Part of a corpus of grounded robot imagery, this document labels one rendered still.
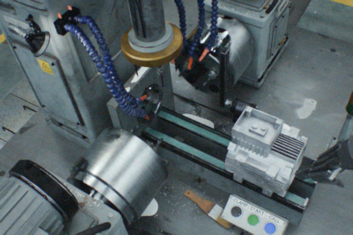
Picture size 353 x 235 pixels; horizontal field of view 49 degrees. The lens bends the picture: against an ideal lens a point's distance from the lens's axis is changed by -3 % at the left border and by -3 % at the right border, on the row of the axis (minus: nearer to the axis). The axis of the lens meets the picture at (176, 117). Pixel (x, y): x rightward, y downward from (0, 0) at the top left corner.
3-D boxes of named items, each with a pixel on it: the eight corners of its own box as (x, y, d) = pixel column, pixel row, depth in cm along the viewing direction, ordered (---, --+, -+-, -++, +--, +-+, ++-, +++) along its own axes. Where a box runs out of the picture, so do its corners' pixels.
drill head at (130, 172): (51, 234, 124) (20, 197, 105) (119, 151, 142) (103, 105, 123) (113, 276, 114) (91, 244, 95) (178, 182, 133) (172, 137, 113)
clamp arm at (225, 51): (218, 106, 142) (218, 51, 122) (222, 100, 143) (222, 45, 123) (226, 109, 140) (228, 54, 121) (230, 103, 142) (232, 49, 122)
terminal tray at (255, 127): (230, 143, 122) (231, 129, 116) (246, 119, 127) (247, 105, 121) (267, 159, 117) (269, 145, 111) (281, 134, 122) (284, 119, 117)
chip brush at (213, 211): (181, 197, 142) (181, 196, 141) (190, 187, 144) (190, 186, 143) (229, 230, 133) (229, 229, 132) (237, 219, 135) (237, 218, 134)
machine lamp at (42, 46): (5, 54, 107) (-15, 18, 97) (33, 31, 112) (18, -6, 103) (51, 76, 100) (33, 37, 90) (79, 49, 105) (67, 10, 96)
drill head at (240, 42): (165, 96, 157) (158, 47, 138) (215, 35, 178) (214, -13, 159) (222, 119, 148) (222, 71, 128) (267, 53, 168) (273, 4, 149)
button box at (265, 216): (224, 216, 114) (219, 217, 109) (234, 193, 114) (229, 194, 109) (278, 244, 108) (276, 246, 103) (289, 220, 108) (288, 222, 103)
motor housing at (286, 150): (223, 179, 131) (224, 146, 117) (249, 138, 141) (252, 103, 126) (279, 207, 124) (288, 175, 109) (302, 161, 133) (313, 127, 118)
